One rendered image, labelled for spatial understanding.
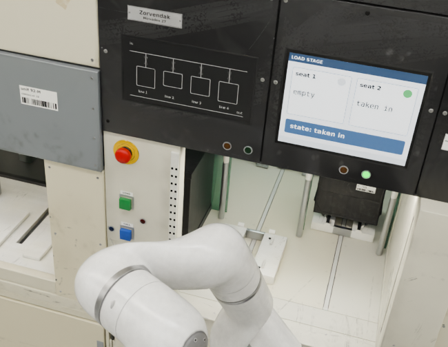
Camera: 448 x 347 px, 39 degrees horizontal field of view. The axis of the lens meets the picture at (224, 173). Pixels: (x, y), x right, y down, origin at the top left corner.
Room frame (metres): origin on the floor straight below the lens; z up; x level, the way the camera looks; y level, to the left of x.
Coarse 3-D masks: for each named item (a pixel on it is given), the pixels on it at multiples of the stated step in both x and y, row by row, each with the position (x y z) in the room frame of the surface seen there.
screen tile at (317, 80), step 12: (300, 72) 1.24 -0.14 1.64; (312, 72) 1.24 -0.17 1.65; (324, 72) 1.23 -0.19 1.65; (300, 84) 1.24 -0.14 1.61; (312, 84) 1.24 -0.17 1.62; (324, 84) 1.23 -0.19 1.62; (348, 84) 1.22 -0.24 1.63; (336, 96) 1.22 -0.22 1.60; (288, 108) 1.25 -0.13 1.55; (300, 108) 1.24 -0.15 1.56; (312, 108) 1.23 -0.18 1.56; (324, 108) 1.23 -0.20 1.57; (336, 108) 1.22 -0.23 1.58; (336, 120) 1.22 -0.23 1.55
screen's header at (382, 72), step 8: (296, 56) 1.25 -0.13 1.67; (304, 56) 1.24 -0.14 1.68; (312, 56) 1.24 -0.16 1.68; (312, 64) 1.24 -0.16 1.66; (320, 64) 1.23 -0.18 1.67; (328, 64) 1.23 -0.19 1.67; (336, 64) 1.23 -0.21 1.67; (344, 64) 1.22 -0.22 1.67; (352, 64) 1.22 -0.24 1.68; (360, 72) 1.22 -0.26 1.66; (368, 72) 1.21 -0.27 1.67; (376, 72) 1.21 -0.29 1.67; (384, 72) 1.20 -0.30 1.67; (392, 72) 1.20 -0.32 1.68; (400, 72) 1.20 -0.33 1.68; (408, 80) 1.19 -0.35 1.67; (416, 80) 1.19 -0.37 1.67; (424, 80) 1.19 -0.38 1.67
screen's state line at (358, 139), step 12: (288, 120) 1.25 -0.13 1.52; (288, 132) 1.25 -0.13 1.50; (300, 132) 1.24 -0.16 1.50; (312, 132) 1.23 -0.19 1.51; (324, 132) 1.23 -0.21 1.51; (336, 132) 1.22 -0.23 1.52; (348, 132) 1.22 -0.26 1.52; (348, 144) 1.21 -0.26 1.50; (360, 144) 1.21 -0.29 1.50; (372, 144) 1.20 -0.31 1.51; (384, 144) 1.20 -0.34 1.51; (396, 144) 1.19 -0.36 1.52
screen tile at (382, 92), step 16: (368, 80) 1.21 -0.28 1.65; (368, 96) 1.21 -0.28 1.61; (384, 96) 1.20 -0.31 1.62; (400, 96) 1.19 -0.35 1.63; (416, 96) 1.19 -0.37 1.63; (352, 112) 1.22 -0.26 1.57; (368, 112) 1.21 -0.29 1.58; (400, 112) 1.19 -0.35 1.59; (368, 128) 1.21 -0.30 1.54; (384, 128) 1.20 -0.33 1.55; (400, 128) 1.19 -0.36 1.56
